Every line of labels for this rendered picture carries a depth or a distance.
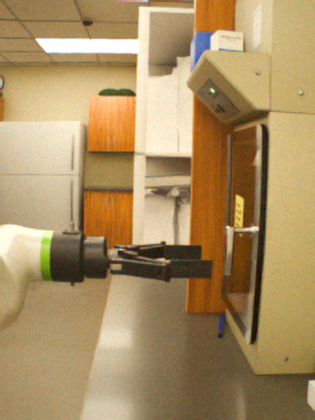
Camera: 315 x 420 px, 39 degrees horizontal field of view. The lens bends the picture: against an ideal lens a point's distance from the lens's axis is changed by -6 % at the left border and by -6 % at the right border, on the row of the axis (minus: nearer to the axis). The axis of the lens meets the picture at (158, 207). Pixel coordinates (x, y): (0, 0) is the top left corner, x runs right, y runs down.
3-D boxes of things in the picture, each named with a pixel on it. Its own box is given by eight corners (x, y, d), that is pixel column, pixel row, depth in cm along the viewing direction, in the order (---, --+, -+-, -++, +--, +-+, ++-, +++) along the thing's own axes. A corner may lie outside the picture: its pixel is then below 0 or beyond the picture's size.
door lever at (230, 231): (251, 276, 82) (248, 273, 85) (255, 224, 81) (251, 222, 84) (222, 277, 82) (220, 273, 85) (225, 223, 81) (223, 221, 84)
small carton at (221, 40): (233, 67, 88) (234, 38, 88) (243, 63, 83) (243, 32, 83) (210, 66, 87) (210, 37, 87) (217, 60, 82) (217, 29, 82)
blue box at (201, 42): (232, 82, 105) (232, 45, 104) (241, 74, 95) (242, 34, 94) (189, 80, 104) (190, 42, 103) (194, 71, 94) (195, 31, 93)
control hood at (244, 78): (233, 125, 108) (233, 83, 107) (271, 111, 75) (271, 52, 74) (185, 123, 107) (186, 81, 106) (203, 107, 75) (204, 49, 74)
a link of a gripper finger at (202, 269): (169, 259, 76) (170, 260, 76) (211, 260, 77) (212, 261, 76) (169, 277, 77) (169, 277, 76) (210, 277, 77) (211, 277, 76)
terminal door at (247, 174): (225, 300, 111) (232, 133, 107) (253, 348, 80) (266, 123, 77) (222, 300, 111) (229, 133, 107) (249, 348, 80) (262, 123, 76)
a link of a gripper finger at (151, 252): (122, 269, 83) (116, 267, 84) (166, 261, 91) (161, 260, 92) (122, 247, 83) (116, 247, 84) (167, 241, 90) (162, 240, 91)
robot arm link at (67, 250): (59, 278, 87) (50, 292, 78) (58, 218, 86) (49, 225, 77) (90, 280, 88) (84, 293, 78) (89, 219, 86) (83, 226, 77)
